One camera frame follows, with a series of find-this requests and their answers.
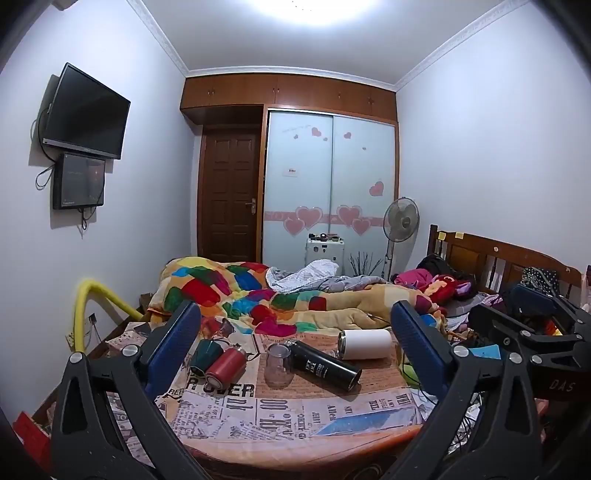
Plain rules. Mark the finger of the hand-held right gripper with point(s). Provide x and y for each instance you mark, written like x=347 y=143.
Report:
x=531 y=293
x=494 y=323

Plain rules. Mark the blue paper sheet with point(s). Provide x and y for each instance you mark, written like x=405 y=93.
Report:
x=485 y=353

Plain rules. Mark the yellow pipe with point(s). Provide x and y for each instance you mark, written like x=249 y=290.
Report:
x=85 y=300

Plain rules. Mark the wooden bed headboard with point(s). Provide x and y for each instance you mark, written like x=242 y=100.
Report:
x=471 y=254

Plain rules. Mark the red metal cup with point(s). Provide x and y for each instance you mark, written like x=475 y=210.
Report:
x=226 y=368

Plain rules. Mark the standing electric fan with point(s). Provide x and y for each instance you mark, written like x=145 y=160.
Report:
x=400 y=219

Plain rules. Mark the pink cloth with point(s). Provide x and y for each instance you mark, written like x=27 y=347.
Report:
x=413 y=277

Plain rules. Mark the polka dot bag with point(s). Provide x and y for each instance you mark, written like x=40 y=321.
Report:
x=540 y=277

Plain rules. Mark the clear glass cup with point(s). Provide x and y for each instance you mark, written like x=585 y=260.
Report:
x=278 y=367

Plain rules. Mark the dark green cup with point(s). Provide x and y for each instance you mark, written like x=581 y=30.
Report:
x=205 y=353

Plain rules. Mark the black bag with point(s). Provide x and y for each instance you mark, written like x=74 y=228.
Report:
x=434 y=264

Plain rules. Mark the red plush toy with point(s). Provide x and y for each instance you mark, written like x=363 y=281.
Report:
x=445 y=282

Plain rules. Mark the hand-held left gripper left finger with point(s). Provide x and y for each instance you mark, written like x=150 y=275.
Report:
x=173 y=344

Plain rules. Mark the red box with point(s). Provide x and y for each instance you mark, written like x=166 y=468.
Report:
x=32 y=438

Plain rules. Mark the small wall-mounted monitor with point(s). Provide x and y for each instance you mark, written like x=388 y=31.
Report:
x=78 y=180

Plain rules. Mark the newspaper print tablecloth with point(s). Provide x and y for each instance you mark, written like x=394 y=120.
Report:
x=277 y=415

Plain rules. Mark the wall-mounted black television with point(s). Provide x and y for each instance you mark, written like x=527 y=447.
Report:
x=87 y=110

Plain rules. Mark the small white appliance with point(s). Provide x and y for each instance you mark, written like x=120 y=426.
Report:
x=324 y=256

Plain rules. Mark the grey checked cloth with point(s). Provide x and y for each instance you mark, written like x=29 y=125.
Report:
x=300 y=279

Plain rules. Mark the black tumbler cup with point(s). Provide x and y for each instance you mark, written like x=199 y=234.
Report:
x=323 y=364

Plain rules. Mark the brown wooden door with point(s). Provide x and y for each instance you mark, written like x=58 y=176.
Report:
x=228 y=194

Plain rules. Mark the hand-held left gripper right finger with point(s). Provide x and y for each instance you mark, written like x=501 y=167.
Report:
x=418 y=350

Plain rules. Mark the colourful patchwork blanket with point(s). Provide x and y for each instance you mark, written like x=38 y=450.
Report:
x=207 y=281

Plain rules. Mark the white tumbler cup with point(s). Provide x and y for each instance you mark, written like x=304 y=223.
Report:
x=368 y=344

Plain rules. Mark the wooden wardrobe with glass doors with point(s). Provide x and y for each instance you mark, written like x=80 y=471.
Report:
x=300 y=184

